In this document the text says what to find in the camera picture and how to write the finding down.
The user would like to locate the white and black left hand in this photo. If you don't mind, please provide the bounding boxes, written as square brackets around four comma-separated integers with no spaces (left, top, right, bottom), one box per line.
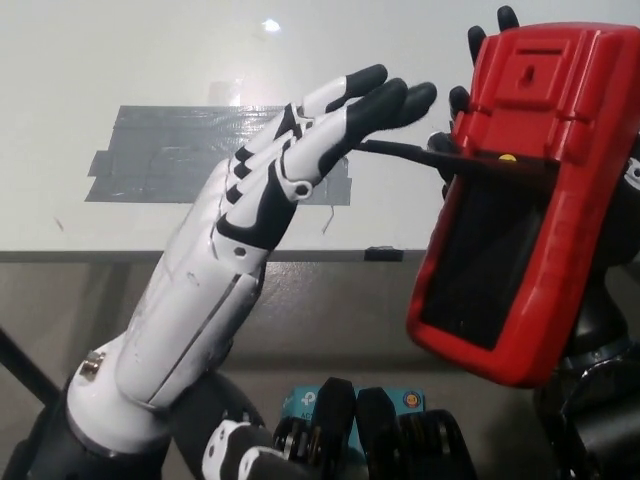
[107,63,439,480]

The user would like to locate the black right hand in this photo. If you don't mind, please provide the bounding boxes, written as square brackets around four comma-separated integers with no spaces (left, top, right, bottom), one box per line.
[427,4,640,201]

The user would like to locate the red digital multimeter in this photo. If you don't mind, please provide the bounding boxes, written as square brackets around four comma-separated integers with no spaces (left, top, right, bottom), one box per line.
[358,14,640,390]

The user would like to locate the black robot torso teal tops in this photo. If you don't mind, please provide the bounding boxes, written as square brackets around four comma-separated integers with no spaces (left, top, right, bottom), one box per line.
[272,378,476,480]

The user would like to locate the small black tape strip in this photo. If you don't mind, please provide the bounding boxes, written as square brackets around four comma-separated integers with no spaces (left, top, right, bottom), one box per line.
[363,244,404,262]

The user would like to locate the black table leg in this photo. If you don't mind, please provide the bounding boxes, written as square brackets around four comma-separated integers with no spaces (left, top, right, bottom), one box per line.
[0,324,66,416]

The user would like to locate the grey duct tape patch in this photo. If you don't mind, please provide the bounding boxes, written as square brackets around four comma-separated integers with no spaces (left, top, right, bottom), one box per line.
[83,103,354,205]

